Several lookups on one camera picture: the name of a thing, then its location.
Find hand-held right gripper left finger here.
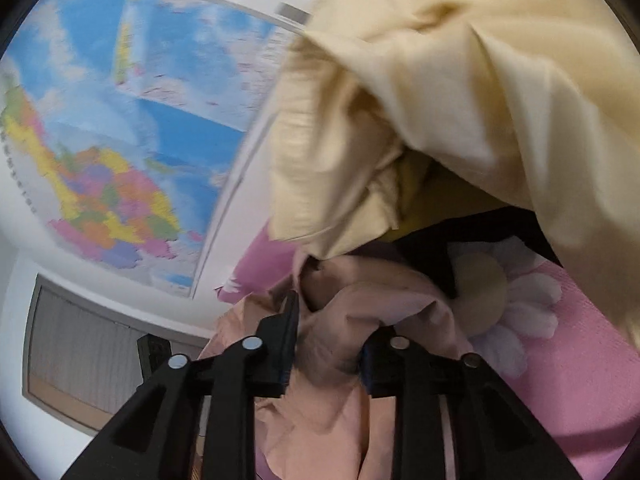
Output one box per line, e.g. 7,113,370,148
62,290,301,480

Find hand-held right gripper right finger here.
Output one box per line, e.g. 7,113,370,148
357,332,583,480

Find beige pink zip jacket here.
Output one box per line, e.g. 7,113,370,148
197,247,476,480

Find dark box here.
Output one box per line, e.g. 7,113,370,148
136,334,173,381

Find pink floral blanket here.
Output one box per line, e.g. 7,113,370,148
217,225,640,480

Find window with blinds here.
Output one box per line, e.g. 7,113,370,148
22,274,211,436

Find cream jacket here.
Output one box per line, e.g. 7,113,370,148
267,0,640,351

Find wall map poster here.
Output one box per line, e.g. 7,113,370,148
114,0,306,128
0,0,256,301

